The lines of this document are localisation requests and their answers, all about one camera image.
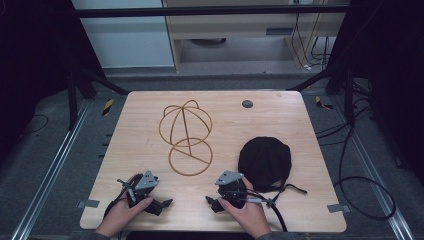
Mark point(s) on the light wooden desk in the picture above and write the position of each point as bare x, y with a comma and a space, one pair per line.
233, 25

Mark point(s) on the grey round table grommet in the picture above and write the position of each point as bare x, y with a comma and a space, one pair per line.
247, 103

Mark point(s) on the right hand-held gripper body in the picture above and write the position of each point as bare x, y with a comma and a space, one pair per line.
230, 190

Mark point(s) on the grey table bracket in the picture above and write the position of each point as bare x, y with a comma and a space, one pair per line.
338, 208
88, 203

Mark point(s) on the person's left hand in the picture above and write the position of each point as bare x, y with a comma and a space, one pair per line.
118, 218

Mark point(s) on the yellow black striped tape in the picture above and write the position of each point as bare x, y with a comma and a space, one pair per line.
107, 107
320, 102

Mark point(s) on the dark curtain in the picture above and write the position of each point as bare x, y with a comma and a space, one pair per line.
390, 50
33, 50

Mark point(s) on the aluminium floor rail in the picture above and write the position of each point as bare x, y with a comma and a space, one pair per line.
50, 180
376, 180

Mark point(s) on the black horizontal frame bar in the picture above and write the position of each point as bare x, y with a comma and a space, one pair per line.
200, 11

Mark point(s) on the white cabinet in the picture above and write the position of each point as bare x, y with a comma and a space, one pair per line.
126, 40

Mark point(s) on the black metal stand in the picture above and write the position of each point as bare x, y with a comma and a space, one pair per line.
72, 100
349, 100

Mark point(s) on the black cap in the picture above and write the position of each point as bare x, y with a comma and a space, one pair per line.
265, 161

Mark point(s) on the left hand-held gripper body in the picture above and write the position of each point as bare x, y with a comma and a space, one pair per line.
145, 182

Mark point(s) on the person's right hand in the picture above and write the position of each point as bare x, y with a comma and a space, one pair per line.
251, 216

